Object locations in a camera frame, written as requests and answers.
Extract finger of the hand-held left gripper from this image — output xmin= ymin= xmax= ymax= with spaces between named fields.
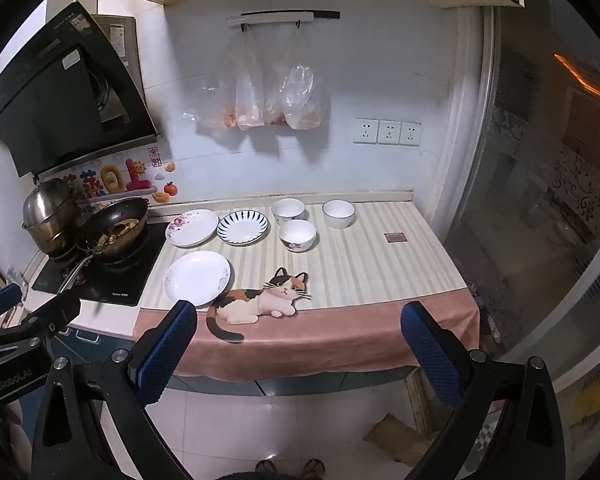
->
xmin=0 ymin=290 xmax=82 ymax=353
xmin=0 ymin=282 xmax=24 ymax=320

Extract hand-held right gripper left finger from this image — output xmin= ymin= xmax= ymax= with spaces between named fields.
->
xmin=30 ymin=300 xmax=201 ymax=480

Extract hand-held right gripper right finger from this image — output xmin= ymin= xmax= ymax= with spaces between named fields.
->
xmin=400 ymin=301 xmax=567 ymax=480

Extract plain white plate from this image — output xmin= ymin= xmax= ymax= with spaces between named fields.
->
xmin=165 ymin=251 xmax=232 ymax=307

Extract pink floral white plate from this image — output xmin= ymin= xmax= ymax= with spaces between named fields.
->
xmin=165 ymin=209 xmax=220 ymax=247

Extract blue leaf striped plate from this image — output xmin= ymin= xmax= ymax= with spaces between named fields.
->
xmin=216 ymin=211 xmax=270 ymax=246

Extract dark rimmed white bowl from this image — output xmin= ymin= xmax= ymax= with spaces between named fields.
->
xmin=322 ymin=200 xmax=356 ymax=230

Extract small floral white bowl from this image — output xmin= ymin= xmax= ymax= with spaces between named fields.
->
xmin=272 ymin=198 xmax=306 ymax=225
xmin=279 ymin=219 xmax=317 ymax=253

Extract cardboard piece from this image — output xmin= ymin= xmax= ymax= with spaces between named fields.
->
xmin=364 ymin=412 xmax=434 ymax=466

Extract dark frying pan with food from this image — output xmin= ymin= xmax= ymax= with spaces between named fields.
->
xmin=57 ymin=197 xmax=150 ymax=297

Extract steel pot with lid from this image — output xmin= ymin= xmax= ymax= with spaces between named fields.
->
xmin=21 ymin=177 xmax=84 ymax=257

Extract striped cat print mat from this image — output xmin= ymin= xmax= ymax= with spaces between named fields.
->
xmin=132 ymin=201 xmax=481 ymax=383

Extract blue-grey base cabinet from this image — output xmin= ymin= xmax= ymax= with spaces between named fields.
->
xmin=45 ymin=327 xmax=416 ymax=398

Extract black range hood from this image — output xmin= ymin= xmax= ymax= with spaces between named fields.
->
xmin=0 ymin=0 xmax=162 ymax=179

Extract patterned glass sliding door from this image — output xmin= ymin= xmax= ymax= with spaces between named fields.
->
xmin=445 ymin=5 xmax=600 ymax=411

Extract clear plastic bag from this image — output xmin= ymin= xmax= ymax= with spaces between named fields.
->
xmin=182 ymin=30 xmax=240 ymax=130
xmin=235 ymin=30 xmax=267 ymax=132
xmin=265 ymin=27 xmax=326 ymax=131

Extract colourful wall stickers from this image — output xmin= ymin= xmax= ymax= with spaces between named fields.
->
xmin=62 ymin=146 xmax=179 ymax=211

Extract white wall socket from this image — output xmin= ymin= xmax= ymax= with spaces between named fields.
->
xmin=399 ymin=121 xmax=423 ymax=147
xmin=377 ymin=120 xmax=402 ymax=146
xmin=353 ymin=118 xmax=379 ymax=145

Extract wall hook rail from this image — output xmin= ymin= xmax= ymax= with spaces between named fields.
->
xmin=226 ymin=10 xmax=341 ymax=28

